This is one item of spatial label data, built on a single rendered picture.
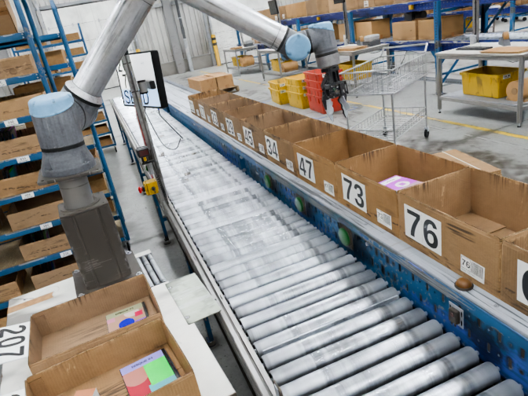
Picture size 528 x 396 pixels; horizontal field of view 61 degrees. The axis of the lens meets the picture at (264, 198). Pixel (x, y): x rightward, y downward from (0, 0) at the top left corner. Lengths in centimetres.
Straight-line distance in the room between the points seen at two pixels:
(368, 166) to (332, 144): 39
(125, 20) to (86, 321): 108
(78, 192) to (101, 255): 26
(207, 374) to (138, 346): 24
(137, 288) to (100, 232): 27
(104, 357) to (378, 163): 121
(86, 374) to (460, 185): 129
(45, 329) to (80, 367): 33
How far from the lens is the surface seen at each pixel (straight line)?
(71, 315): 171
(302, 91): 784
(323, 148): 218
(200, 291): 166
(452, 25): 782
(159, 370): 136
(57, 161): 174
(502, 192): 155
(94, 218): 179
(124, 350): 144
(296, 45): 164
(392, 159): 191
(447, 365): 127
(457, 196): 161
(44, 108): 172
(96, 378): 145
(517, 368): 130
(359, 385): 123
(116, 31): 182
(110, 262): 186
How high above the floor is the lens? 162
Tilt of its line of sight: 22 degrees down
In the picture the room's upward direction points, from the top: 11 degrees counter-clockwise
